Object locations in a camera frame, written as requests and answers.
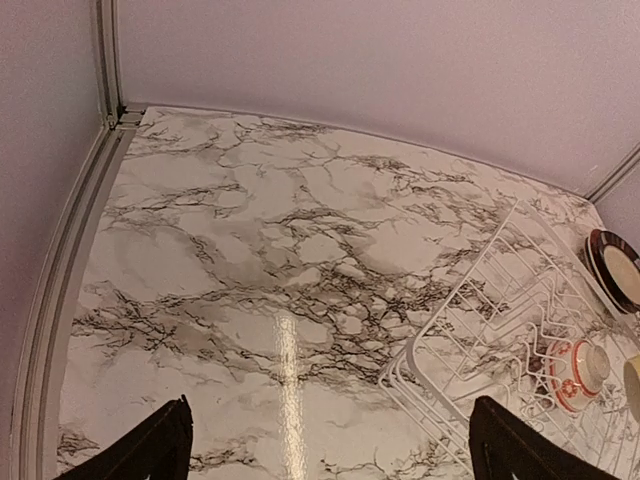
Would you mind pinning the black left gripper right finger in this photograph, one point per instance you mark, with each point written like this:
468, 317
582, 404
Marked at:
504, 447

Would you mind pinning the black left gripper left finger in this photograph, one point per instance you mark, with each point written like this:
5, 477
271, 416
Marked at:
157, 448

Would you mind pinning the yellow mug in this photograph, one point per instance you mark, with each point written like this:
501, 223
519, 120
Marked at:
631, 378

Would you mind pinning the small dark red flower plate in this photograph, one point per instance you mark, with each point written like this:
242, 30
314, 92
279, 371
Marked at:
593, 270

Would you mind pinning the large black rimmed cream plate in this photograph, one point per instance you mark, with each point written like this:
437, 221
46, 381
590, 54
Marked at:
618, 266

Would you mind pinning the white bowl with red pattern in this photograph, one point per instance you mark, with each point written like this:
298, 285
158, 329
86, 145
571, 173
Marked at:
575, 373

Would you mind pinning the white wire dish rack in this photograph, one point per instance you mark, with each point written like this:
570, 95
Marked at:
489, 337

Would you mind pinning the right aluminium frame post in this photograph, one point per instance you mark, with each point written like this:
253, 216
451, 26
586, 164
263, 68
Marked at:
602, 180

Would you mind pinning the aluminium frame post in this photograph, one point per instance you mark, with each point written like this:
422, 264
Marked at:
106, 51
602, 180

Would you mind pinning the left aluminium frame post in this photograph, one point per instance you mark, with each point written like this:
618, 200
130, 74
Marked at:
106, 51

